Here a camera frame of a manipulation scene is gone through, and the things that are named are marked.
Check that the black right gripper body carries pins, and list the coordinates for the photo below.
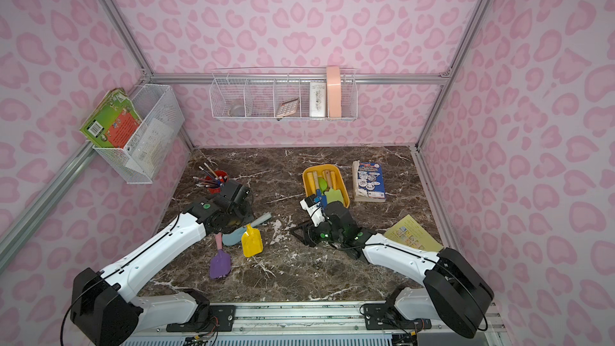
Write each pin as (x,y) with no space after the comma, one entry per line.
(307,233)

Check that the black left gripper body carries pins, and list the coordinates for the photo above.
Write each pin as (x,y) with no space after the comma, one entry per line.
(238,216)

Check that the teal plastic shovel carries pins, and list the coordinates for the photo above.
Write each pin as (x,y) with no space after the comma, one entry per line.
(234,238)

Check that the light green shovel wooden handle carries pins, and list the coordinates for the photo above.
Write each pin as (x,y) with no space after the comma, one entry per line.
(333,194)

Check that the yellow plastic scoop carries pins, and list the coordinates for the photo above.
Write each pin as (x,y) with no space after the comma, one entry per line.
(252,243)

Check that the purple plastic shovel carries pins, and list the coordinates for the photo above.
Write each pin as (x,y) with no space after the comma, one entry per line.
(221,263)

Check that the blue shovel wooden handle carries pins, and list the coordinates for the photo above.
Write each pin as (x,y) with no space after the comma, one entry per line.
(321,197)

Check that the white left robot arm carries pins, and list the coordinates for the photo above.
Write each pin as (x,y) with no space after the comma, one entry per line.
(105,305)

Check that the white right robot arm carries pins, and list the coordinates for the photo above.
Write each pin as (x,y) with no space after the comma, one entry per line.
(460,297)

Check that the yellow plastic storage box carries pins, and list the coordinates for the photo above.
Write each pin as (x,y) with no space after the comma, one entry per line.
(319,169)

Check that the white box in shelf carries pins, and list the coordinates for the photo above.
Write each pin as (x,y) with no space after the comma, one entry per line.
(317,100)

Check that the red pen cup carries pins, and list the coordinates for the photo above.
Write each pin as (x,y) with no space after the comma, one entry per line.
(215,180)

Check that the yellow green booklet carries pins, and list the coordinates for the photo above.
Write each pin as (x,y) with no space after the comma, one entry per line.
(410,233)

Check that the round glass jar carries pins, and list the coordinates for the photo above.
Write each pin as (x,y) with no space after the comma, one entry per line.
(237,109)

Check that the small brown palette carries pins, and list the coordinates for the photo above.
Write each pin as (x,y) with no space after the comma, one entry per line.
(288,108)

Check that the pink case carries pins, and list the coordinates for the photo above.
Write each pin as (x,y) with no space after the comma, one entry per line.
(334,94)

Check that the green red book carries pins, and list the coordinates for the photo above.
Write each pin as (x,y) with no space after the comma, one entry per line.
(113,122)

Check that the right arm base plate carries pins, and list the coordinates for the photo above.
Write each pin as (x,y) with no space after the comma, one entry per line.
(385,317)

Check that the white wire wall basket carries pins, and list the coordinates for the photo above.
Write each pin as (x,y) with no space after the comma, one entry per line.
(141,157)

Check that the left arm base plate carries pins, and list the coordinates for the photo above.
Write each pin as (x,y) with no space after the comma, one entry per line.
(206,318)

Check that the white wire wall shelf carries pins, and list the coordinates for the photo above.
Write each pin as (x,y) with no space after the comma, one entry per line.
(262,93)

